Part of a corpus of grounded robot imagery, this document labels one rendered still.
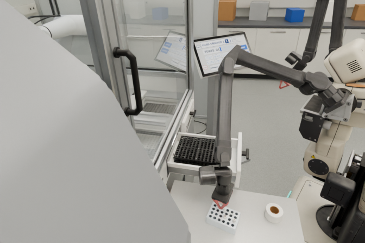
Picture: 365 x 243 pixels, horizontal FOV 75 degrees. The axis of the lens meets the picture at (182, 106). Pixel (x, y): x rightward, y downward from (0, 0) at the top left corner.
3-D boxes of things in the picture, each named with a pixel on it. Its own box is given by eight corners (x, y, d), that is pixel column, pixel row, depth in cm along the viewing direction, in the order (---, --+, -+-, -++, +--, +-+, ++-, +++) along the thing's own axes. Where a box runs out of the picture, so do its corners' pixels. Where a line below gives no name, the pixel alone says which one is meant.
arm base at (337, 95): (345, 103, 95) (350, 93, 103) (330, 88, 96) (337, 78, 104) (325, 114, 102) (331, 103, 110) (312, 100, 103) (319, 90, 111)
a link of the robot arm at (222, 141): (236, 58, 99) (230, 68, 110) (222, 56, 99) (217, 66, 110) (232, 164, 89) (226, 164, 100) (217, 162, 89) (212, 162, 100)
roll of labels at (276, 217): (266, 223, 100) (268, 217, 98) (262, 208, 106) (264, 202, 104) (283, 223, 100) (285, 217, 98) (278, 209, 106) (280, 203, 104)
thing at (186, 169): (237, 147, 132) (238, 138, 129) (234, 183, 110) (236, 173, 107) (167, 138, 140) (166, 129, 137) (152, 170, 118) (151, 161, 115)
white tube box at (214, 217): (239, 218, 103) (240, 212, 101) (234, 235, 96) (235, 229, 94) (212, 207, 108) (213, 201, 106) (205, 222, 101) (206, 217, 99)
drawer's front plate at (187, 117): (194, 112, 166) (194, 98, 161) (184, 138, 142) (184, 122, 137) (191, 112, 167) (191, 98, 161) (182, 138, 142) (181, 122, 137)
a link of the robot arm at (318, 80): (230, 38, 101) (225, 49, 111) (220, 65, 98) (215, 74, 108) (331, 75, 100) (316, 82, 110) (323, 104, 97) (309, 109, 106)
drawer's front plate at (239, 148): (240, 147, 133) (241, 132, 128) (238, 188, 109) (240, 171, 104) (237, 147, 134) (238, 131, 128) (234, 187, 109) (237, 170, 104)
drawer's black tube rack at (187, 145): (221, 149, 130) (222, 140, 126) (218, 173, 115) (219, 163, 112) (181, 144, 134) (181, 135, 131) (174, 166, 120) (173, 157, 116)
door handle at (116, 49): (145, 115, 65) (136, 45, 55) (142, 120, 63) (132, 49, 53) (128, 113, 66) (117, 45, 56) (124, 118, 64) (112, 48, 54)
